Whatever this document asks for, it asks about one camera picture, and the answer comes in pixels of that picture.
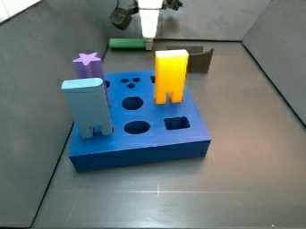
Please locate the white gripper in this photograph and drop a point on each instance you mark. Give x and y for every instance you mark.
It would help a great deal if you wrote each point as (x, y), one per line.
(149, 11)

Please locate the green oval cylinder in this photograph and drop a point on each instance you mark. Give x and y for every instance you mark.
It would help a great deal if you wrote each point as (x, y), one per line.
(130, 43)

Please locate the black curved cradle fixture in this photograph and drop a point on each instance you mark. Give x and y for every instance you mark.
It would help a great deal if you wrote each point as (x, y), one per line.
(200, 58)

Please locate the light blue oval peg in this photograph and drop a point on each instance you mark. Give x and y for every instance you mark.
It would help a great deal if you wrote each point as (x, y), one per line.
(89, 105)

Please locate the yellow rectangular peg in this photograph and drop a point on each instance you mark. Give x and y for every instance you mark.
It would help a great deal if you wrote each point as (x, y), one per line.
(170, 75)

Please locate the purple star peg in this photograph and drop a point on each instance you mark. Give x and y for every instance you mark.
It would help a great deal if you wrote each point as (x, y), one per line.
(89, 66)

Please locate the blue shape sorter block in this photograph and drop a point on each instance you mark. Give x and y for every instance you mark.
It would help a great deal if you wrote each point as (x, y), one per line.
(152, 133)

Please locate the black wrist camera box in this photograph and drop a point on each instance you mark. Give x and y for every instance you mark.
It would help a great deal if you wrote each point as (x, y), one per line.
(121, 18)

